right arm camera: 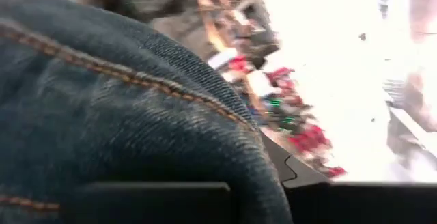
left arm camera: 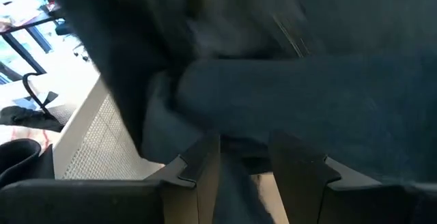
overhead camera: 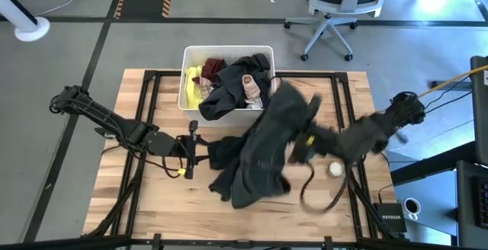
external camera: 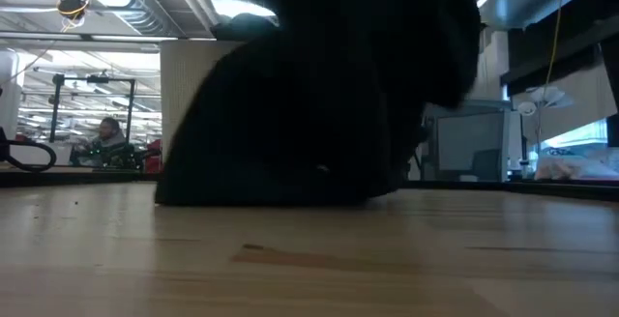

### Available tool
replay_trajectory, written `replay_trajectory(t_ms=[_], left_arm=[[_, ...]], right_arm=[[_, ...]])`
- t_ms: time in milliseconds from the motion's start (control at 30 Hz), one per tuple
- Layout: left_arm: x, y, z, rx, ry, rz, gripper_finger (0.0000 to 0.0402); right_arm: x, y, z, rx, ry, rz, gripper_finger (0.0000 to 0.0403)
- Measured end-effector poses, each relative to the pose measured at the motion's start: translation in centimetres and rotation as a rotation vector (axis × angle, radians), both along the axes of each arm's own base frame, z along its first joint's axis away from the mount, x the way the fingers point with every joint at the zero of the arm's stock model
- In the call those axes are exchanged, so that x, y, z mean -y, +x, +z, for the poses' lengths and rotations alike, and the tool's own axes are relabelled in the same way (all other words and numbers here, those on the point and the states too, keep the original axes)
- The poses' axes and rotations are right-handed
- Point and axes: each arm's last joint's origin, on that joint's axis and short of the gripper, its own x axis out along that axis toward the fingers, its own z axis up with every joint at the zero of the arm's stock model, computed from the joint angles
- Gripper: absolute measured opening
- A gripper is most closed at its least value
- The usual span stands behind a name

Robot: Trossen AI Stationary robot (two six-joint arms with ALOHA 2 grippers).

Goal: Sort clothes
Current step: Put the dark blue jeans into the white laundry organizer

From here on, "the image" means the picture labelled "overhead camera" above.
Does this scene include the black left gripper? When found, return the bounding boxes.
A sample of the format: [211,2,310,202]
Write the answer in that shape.
[175,119,210,181]

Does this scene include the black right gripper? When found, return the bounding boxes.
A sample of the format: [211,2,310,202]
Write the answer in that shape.
[288,95,327,165]

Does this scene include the black garment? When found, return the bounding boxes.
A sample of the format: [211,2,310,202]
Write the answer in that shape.
[207,135,245,202]
[197,53,272,121]

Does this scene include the large dark green garment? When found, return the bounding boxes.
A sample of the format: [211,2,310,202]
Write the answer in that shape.
[228,81,324,210]

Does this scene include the neon yellow garment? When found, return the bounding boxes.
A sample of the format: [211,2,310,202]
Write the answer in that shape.
[185,65,205,110]

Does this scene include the pink beige cloth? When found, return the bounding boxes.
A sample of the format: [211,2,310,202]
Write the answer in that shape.
[242,73,262,101]

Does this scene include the maroon garment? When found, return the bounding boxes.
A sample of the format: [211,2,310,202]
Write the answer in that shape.
[192,57,230,85]

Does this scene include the small white round object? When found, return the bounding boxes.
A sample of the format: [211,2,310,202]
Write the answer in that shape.
[328,161,345,178]

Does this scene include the white plastic bin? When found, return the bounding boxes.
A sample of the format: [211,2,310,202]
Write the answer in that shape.
[177,44,278,128]

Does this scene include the white mug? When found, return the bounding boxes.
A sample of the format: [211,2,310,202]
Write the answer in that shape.
[403,197,422,221]

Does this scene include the dark side desk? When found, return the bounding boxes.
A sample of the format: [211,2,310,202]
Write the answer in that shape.
[388,141,488,249]

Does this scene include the grey desk foot bar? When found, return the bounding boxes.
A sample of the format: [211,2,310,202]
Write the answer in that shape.
[429,80,472,91]

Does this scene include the black monitor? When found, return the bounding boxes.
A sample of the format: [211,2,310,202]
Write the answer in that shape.
[469,55,488,165]

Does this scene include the white pole with round base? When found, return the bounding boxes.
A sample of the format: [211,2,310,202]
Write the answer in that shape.
[0,0,51,43]

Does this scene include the black looped strap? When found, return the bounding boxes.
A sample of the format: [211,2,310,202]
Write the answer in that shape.
[299,160,350,215]

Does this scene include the black metal table frame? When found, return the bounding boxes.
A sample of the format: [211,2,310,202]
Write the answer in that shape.
[82,69,405,250]

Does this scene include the black Netgear network switch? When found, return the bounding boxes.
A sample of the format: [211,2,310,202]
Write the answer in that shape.
[372,202,407,234]

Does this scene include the thin black floor cables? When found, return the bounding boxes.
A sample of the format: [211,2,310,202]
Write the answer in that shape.
[422,75,474,116]

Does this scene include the yellow cable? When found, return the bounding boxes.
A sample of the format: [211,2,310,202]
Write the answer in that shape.
[417,63,488,101]

